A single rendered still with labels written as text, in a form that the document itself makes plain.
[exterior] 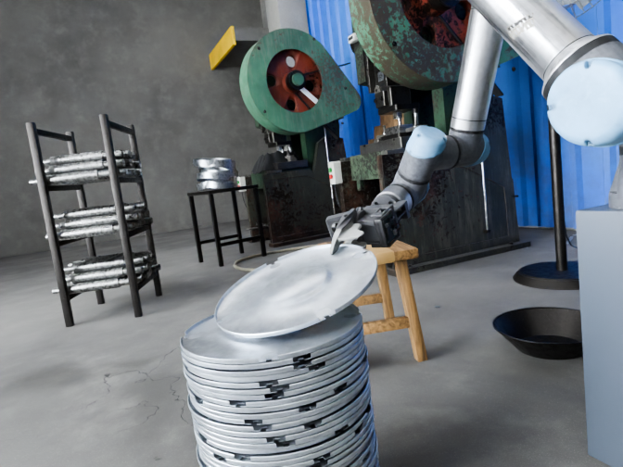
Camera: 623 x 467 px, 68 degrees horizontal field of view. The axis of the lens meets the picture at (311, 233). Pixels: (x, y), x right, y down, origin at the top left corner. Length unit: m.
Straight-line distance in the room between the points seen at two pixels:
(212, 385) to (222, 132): 6.77
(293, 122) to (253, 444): 3.33
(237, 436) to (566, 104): 0.65
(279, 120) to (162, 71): 3.79
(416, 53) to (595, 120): 1.65
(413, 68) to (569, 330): 1.33
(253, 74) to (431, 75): 1.79
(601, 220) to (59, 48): 6.98
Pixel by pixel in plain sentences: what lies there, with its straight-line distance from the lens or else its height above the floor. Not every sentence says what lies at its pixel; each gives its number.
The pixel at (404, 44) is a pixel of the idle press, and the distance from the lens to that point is 2.30.
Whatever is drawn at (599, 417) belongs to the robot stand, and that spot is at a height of 0.09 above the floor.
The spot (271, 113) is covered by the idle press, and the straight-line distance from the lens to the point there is 3.78.
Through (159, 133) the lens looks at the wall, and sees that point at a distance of 7.17.
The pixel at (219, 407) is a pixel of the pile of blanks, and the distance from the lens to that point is 0.68.
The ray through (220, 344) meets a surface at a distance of 0.72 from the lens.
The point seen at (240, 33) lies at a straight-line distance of 6.40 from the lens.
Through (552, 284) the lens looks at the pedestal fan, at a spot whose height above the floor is 0.02.
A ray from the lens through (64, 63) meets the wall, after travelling 7.30.
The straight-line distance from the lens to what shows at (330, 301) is 0.71.
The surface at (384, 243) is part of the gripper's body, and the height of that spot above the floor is 0.42.
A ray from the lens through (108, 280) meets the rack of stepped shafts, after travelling 2.41.
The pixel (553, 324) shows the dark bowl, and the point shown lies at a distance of 1.61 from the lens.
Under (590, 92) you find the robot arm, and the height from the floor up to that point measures 0.63.
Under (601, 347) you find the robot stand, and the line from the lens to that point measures 0.94.
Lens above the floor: 0.56
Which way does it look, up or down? 7 degrees down
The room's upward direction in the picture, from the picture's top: 7 degrees counter-clockwise
